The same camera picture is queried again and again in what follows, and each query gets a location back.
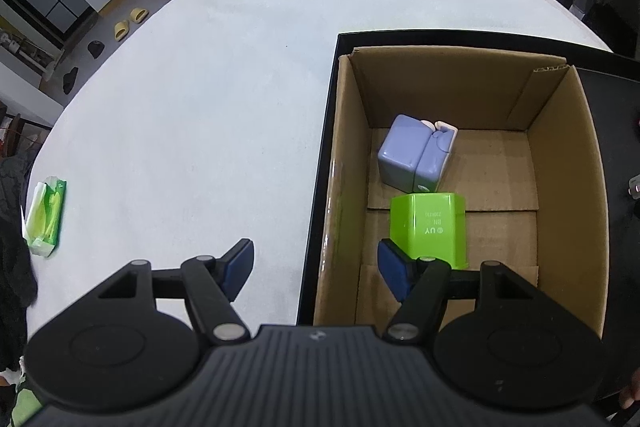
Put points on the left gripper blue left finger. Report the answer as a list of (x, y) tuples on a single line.
[(211, 285)]

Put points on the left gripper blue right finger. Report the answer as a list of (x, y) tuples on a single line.
[(420, 286)]

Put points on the green plastic charger cube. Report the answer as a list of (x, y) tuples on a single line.
[(430, 225)]

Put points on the lavender charger cube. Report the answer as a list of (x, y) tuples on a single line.
[(414, 155)]

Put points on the brown cardboard box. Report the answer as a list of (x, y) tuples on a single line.
[(527, 162)]

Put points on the green tissue packet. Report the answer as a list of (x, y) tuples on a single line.
[(44, 215)]

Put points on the black slipper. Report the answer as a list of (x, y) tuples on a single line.
[(69, 80), (95, 48)]

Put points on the yellow slipper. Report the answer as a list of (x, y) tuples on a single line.
[(138, 15), (121, 30)]

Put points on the black shallow tray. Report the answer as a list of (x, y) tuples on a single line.
[(503, 340)]

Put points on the white usb wall charger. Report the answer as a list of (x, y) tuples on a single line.
[(634, 187)]

